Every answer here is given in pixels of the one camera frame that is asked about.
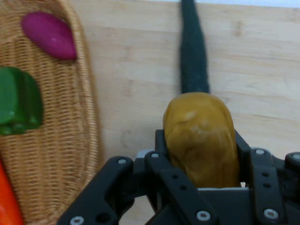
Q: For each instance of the purple toy sweet potato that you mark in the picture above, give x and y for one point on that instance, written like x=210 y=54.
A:
x=49 y=35

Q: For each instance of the brown-yellow toy potato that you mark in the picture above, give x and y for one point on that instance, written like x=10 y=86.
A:
x=201 y=140

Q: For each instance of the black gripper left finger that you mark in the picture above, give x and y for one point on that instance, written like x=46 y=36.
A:
x=122 y=180

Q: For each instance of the green toy bell pepper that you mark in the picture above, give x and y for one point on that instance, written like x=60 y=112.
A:
x=16 y=98

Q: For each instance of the orange toy carrot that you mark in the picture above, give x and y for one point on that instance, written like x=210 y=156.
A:
x=7 y=201

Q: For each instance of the long dark green cucumber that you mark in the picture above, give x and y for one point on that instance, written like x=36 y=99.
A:
x=193 y=58

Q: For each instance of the wooden cutting board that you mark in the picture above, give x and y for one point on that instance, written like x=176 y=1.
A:
x=257 y=70

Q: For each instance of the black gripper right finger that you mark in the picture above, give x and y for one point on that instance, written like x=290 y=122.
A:
x=264 y=180

